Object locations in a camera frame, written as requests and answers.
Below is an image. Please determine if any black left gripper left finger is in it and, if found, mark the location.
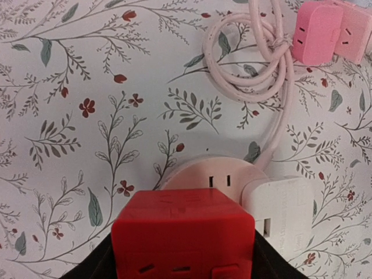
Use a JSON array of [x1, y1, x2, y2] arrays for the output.
[[61, 234, 117, 279]]

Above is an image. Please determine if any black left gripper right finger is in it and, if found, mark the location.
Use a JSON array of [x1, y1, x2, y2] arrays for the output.
[[251, 230, 307, 279]]

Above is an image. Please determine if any light pink cube socket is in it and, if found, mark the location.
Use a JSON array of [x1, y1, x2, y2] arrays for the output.
[[325, 1, 371, 65]]

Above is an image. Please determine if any floral patterned table mat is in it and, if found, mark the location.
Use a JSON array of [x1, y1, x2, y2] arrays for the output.
[[1, 1, 371, 278]]

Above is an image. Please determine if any white flat plug adapter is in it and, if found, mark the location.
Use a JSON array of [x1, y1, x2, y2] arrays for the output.
[[241, 176, 314, 260]]

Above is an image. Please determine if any round pink power socket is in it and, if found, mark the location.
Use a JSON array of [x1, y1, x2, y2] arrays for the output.
[[161, 156, 267, 203]]

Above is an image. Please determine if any pink plug adapter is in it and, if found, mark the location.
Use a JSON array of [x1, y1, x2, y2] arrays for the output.
[[292, 1, 344, 66]]

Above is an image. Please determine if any red cube socket adapter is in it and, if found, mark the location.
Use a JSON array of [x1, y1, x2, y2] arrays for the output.
[[111, 188, 255, 278]]

